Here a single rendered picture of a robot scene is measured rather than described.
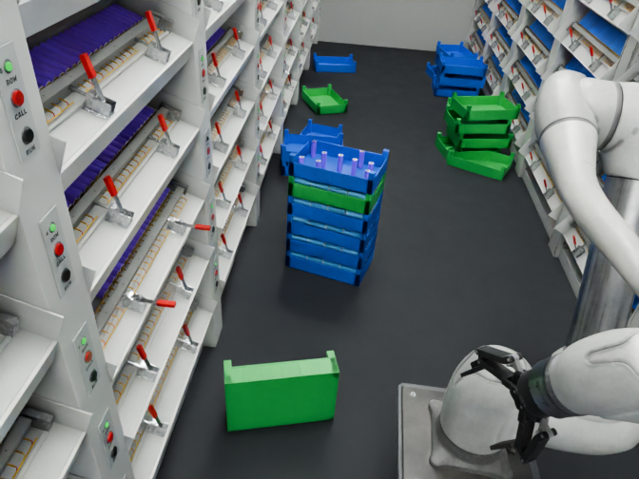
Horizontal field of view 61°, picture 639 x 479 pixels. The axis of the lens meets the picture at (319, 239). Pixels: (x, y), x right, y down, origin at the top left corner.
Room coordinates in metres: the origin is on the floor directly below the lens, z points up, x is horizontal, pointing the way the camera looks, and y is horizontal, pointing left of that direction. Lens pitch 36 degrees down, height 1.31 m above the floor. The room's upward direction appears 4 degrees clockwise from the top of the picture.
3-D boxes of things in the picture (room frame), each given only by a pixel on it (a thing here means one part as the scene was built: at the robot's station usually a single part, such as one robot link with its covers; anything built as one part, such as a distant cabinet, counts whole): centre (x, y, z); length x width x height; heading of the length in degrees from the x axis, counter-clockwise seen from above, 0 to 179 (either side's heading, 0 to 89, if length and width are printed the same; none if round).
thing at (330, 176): (1.69, -0.05, 0.44); 0.30 x 0.20 x 0.08; 72
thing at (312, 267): (1.69, -0.05, 0.04); 0.30 x 0.20 x 0.08; 72
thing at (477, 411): (0.77, -0.40, 0.38); 0.18 x 0.16 x 0.22; 84
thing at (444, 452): (0.79, -0.38, 0.24); 0.22 x 0.18 x 0.06; 174
